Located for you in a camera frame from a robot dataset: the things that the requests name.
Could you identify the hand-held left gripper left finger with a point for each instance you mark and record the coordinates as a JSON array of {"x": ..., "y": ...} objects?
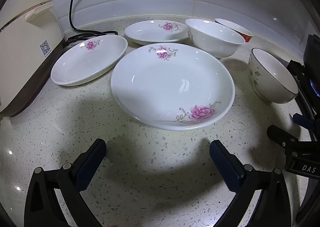
[{"x": 92, "y": 159}]

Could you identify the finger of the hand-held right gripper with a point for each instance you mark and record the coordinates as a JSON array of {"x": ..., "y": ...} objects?
[
  {"x": 303, "y": 121},
  {"x": 281, "y": 136}
]

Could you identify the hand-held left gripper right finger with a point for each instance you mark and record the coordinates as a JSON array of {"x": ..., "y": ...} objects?
[{"x": 225, "y": 164}]

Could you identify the dark rimmed white bowl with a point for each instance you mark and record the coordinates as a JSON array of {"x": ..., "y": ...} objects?
[{"x": 272, "y": 76}]

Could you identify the large floral white plate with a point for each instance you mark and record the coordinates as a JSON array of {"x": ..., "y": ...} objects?
[{"x": 165, "y": 84}]

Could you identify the red banded white bowl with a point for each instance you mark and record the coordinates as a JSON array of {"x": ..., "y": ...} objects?
[{"x": 236, "y": 28}]

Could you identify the large plain white bowl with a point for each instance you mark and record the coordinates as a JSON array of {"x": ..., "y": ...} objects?
[{"x": 215, "y": 39}]

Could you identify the small floral white plate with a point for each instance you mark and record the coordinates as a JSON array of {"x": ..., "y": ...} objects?
[
  {"x": 152, "y": 31},
  {"x": 87, "y": 61}
]

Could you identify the cream rice cooker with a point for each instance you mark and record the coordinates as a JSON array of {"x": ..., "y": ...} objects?
[{"x": 22, "y": 41}]

